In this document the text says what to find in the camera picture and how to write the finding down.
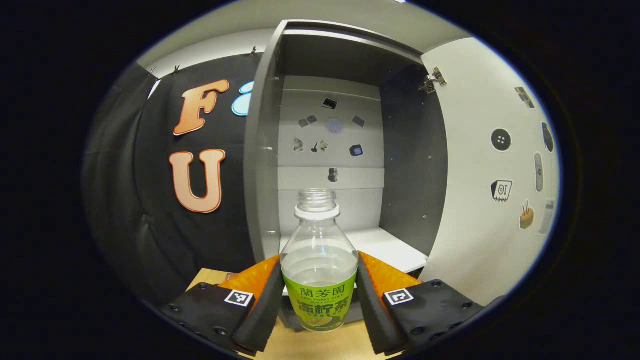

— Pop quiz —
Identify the beige cabinet door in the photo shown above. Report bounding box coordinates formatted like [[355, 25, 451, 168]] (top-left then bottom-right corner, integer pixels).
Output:
[[419, 37, 562, 307]]

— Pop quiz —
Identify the black backdrop cloth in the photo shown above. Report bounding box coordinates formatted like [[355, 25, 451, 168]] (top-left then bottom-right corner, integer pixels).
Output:
[[82, 52, 261, 306]]

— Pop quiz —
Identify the clear bottle with green label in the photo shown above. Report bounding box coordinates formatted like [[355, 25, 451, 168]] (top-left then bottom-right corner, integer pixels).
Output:
[[280, 188, 359, 333]]

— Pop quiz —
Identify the metal door hinge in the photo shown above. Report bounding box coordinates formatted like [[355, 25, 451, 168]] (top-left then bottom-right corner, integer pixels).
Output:
[[418, 66, 448, 94]]

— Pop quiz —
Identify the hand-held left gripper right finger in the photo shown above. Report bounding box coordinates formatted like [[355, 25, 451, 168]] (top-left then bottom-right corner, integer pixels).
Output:
[[356, 251, 506, 356]]

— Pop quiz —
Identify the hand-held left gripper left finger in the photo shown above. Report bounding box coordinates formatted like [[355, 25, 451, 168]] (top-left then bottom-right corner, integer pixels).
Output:
[[160, 254, 286, 357]]

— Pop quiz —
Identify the dark grey cabinet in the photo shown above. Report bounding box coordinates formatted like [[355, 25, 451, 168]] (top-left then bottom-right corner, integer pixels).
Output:
[[243, 19, 449, 301]]

